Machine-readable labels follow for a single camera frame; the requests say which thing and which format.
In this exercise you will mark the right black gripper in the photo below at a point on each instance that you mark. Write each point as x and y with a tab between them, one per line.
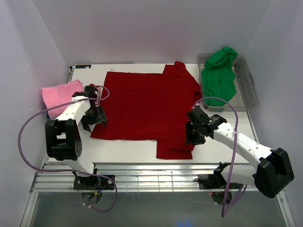
190	138

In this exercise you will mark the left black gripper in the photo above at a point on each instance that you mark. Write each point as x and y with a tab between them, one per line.
101	117

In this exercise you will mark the dark red t-shirt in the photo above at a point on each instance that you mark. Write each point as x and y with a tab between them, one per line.
150	106

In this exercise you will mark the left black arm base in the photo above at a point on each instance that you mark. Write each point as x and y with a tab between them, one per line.
104	182

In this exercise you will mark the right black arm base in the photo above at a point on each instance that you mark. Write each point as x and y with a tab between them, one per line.
210	181

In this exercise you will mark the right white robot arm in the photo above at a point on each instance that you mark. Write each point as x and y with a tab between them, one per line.
270	170

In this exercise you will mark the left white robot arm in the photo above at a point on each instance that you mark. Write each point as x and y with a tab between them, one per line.
63	141

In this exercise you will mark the pink folded t-shirt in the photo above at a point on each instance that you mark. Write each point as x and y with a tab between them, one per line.
60	94

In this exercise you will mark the blue label sticker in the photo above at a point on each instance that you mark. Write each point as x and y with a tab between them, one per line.
83	66

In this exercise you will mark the clear plastic bin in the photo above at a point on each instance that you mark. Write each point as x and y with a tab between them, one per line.
245	97

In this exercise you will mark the green t-shirt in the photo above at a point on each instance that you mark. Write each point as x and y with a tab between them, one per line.
218	77

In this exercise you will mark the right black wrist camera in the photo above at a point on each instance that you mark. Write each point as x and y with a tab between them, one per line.
197	115

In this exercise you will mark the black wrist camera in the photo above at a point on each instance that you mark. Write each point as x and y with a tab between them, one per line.
91	92
197	115

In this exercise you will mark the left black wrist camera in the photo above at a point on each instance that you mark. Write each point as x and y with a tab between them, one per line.
91	92

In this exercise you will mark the aluminium frame rail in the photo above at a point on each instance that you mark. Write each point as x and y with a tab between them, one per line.
158	177

